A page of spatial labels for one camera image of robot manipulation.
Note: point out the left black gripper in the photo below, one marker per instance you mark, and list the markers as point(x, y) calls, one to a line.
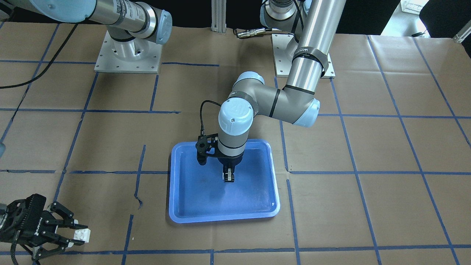
point(229, 161)

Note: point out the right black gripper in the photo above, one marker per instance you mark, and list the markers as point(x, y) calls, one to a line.
point(22, 223)

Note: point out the white block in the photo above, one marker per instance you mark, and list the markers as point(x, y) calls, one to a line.
point(82, 235)

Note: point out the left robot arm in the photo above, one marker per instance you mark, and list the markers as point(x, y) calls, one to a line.
point(303, 33)

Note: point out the blue plastic tray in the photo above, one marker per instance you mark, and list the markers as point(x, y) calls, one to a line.
point(198, 193)

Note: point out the brown paper table cover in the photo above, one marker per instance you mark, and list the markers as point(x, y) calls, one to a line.
point(383, 177)

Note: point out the aluminium frame post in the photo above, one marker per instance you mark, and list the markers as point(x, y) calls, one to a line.
point(218, 12)

